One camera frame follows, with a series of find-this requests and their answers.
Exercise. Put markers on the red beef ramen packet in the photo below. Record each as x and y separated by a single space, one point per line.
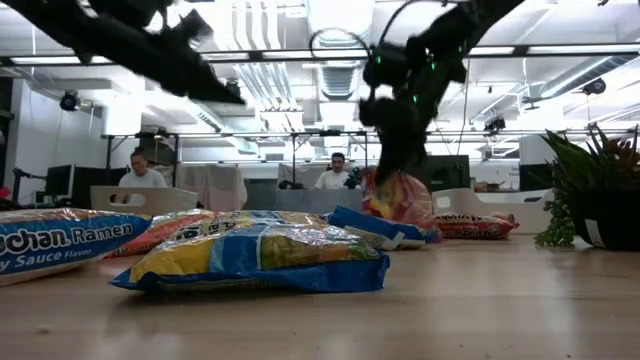
400 200
475 226

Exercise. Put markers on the black ceiling-mounted camera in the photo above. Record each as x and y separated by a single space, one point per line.
69 101
595 86
495 125

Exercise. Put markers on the blue soy sauce ramen packet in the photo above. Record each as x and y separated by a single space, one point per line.
50 245

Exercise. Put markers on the black background monitor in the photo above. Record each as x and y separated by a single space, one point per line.
59 180

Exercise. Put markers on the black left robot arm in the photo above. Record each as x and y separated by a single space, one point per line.
75 30

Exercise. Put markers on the black aluminium rig frame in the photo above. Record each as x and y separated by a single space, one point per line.
260 55

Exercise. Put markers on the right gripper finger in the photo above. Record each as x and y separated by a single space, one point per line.
389 155
412 150

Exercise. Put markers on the white plastic bin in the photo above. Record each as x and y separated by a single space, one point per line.
500 205
150 200

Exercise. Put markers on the grey plastic bin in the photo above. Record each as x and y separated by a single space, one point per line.
315 200

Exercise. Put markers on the beige draped cloth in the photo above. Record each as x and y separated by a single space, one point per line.
215 187

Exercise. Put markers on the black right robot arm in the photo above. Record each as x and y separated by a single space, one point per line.
465 25

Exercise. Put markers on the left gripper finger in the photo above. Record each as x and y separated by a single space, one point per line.
215 90

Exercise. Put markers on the orange chicken ramen packet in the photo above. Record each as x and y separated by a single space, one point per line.
165 230

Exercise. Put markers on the potted succulent plant black pot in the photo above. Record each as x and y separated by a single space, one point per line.
605 215

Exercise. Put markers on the silver ventilation duct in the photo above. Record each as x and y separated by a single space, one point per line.
340 80

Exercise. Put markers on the blue yellow ramen packet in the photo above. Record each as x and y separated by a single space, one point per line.
250 250

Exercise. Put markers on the black monitor back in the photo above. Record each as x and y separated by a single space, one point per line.
447 172

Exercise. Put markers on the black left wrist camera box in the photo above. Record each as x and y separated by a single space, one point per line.
192 25

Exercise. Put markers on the black background workstation frame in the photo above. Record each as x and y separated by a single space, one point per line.
300 134

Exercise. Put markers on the person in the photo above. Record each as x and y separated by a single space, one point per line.
142 177
334 177

